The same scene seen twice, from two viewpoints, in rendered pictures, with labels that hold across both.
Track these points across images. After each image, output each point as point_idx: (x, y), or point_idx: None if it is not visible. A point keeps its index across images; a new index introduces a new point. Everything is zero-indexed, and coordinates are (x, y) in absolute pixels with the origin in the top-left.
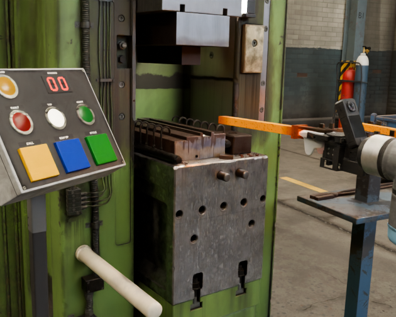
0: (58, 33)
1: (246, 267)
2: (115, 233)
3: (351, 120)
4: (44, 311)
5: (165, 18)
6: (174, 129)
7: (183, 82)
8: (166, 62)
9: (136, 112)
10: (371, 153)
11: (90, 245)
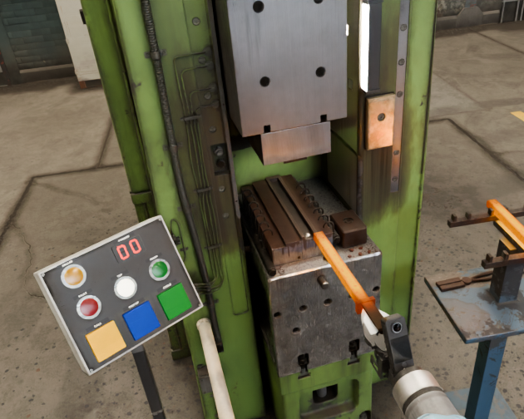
0: (147, 159)
1: (358, 343)
2: (233, 306)
3: (393, 344)
4: (154, 398)
5: None
6: (286, 215)
7: None
8: None
9: (267, 166)
10: (398, 397)
11: (210, 317)
